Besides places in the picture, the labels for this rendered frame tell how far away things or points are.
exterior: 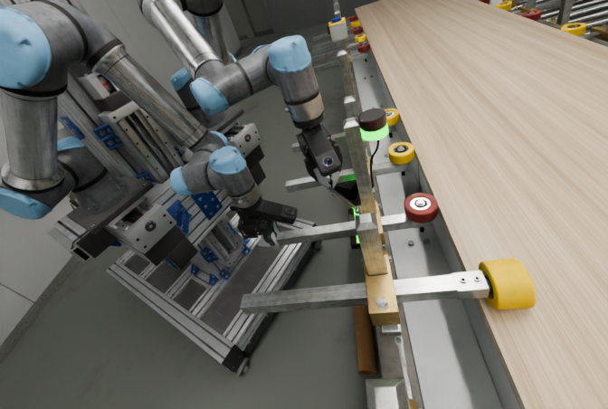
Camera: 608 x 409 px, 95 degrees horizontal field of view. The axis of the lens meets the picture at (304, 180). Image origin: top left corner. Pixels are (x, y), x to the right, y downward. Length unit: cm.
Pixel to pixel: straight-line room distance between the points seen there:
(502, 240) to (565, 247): 10
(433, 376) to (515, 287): 38
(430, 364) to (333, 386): 74
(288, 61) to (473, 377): 80
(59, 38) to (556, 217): 104
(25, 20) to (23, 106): 17
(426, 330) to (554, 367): 36
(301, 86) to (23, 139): 60
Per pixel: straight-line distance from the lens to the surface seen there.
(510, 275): 58
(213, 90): 60
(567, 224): 78
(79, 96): 126
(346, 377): 154
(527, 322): 64
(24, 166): 91
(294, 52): 54
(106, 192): 109
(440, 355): 89
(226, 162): 65
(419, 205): 77
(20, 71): 70
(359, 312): 154
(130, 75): 80
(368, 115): 64
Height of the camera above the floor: 146
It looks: 37 degrees down
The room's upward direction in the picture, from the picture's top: 21 degrees counter-clockwise
